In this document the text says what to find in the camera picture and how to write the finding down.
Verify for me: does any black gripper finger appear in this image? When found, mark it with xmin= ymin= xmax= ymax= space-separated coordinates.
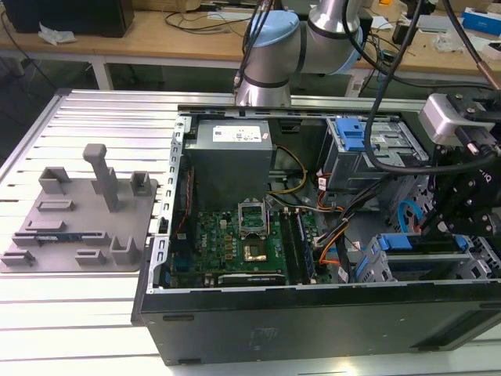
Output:
xmin=420 ymin=171 xmax=471 ymax=236
xmin=439 ymin=202 xmax=501 ymax=239

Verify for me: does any blue disk wire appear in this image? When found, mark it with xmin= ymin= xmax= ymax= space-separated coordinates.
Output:
xmin=396 ymin=198 xmax=423 ymax=235

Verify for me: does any grey metal disk bay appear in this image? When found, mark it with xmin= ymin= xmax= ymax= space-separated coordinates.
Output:
xmin=354 ymin=233 xmax=501 ymax=283

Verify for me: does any black RAM slot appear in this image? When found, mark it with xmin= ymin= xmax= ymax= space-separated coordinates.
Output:
xmin=279 ymin=210 xmax=301 ymax=286
xmin=293 ymin=209 xmax=317 ymax=277

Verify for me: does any grey metal drive cage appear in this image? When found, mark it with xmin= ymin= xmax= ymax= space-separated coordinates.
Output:
xmin=319 ymin=115 xmax=431 ymax=193

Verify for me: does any blue plastic drive latch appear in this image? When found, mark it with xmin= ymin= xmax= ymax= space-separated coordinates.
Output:
xmin=335 ymin=117 xmax=377 ymax=153

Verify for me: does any crumpled clear plastic wrap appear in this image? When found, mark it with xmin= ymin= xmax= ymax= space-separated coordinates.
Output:
xmin=433 ymin=31 xmax=465 ymax=52

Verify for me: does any blue cardboard box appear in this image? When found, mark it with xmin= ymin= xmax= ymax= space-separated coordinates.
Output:
xmin=460 ymin=6 xmax=501 ymax=38

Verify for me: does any flat grey device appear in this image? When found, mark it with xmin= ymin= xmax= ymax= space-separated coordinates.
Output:
xmin=416 ymin=14 xmax=451 ymax=33

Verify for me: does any small black box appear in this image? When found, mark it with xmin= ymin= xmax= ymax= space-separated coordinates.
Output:
xmin=392 ymin=21 xmax=412 ymax=45

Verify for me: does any CPU socket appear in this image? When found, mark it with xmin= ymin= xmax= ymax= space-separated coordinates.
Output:
xmin=237 ymin=200 xmax=271 ymax=240

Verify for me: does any black graphics card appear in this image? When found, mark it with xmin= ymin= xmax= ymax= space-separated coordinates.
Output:
xmin=217 ymin=273 xmax=287 ymax=287

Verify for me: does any black open PC case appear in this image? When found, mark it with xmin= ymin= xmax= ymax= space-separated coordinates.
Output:
xmin=130 ymin=102 xmax=501 ymax=367

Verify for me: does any grey power supply unit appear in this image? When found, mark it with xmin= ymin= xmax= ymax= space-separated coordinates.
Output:
xmin=182 ymin=119 xmax=274 ymax=204

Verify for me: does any green motherboard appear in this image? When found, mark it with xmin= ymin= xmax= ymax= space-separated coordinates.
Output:
xmin=168 ymin=207 xmax=333 ymax=287

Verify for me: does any wooden desk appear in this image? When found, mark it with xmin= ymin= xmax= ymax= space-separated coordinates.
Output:
xmin=0 ymin=0 xmax=501 ymax=83

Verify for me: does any grey parts rack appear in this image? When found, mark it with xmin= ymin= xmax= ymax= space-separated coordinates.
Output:
xmin=0 ymin=143 xmax=160 ymax=274

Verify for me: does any RAM stick blue label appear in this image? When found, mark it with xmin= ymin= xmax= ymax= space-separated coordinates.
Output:
xmin=34 ymin=233 xmax=85 ymax=243

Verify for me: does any large black box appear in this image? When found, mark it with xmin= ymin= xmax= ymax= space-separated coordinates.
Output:
xmin=3 ymin=0 xmax=136 ymax=38

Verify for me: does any clear plastic bag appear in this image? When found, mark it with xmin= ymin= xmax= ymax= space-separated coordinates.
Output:
xmin=38 ymin=22 xmax=77 ymax=45

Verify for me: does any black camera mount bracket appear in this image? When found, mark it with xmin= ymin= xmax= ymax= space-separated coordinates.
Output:
xmin=445 ymin=92 xmax=501 ymax=157

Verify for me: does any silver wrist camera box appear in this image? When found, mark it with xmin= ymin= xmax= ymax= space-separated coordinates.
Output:
xmin=417 ymin=93 xmax=465 ymax=144

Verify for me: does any black wire bundle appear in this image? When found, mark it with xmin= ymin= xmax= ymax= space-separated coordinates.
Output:
xmin=315 ymin=172 xmax=404 ymax=251

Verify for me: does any thick black gripper cable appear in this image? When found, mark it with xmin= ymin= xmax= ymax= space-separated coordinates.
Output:
xmin=359 ymin=0 xmax=498 ymax=175

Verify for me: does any orange flat wire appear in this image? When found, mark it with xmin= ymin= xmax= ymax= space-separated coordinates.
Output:
xmin=319 ymin=229 xmax=348 ymax=267

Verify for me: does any black cable copper sleeve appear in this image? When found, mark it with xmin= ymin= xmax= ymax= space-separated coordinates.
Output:
xmin=443 ymin=0 xmax=501 ymax=90

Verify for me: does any yellow and black wire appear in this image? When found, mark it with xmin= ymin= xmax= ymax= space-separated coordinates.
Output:
xmin=268 ymin=145 xmax=308 ymax=196

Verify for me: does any thin red wire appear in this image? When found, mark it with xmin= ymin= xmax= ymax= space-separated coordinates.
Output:
xmin=174 ymin=166 xmax=196 ymax=236

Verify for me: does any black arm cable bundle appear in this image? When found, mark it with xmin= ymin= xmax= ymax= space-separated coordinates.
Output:
xmin=233 ymin=0 xmax=271 ymax=85

